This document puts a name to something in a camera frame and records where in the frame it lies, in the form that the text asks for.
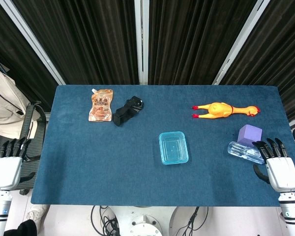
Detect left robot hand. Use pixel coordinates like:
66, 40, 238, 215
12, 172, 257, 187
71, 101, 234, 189
0, 137, 36, 191

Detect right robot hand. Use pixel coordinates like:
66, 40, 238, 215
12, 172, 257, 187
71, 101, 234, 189
252, 138, 295, 192

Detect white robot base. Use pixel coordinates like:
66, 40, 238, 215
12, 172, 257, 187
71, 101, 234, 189
108, 205, 187, 236

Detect clear plastic water bottle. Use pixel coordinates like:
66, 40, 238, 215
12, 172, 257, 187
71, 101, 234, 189
227, 141, 266, 165

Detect purple foam cube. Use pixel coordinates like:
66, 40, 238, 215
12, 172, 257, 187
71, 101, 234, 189
237, 124, 263, 148

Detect white sneaker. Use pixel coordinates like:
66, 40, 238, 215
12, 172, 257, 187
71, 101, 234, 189
26, 204, 50, 228

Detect black office chair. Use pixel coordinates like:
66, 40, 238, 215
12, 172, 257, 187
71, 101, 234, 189
0, 100, 49, 195

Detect black trouser leg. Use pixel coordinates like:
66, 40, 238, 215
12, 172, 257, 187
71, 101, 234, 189
3, 219, 40, 236

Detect beige fabric bag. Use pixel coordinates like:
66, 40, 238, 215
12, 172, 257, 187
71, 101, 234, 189
0, 61, 32, 141

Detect yellow rubber chicken toy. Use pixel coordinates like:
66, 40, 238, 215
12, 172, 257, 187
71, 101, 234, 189
192, 102, 261, 120

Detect blue table mat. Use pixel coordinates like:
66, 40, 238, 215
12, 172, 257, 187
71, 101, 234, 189
30, 85, 295, 207

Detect orange sauce pouch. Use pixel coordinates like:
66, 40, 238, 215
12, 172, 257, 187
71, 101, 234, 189
88, 88, 114, 122

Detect black pleated curtain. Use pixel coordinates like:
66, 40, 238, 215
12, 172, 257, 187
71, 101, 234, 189
0, 0, 295, 123

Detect black floor cables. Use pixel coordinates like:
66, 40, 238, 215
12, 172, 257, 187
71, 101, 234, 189
185, 206, 209, 236
90, 205, 120, 236

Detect white metal frame post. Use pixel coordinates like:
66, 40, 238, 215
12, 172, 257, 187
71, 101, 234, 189
212, 0, 271, 86
134, 0, 150, 86
0, 0, 66, 86

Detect black strap buckle gadget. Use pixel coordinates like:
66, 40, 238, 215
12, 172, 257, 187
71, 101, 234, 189
112, 96, 145, 127

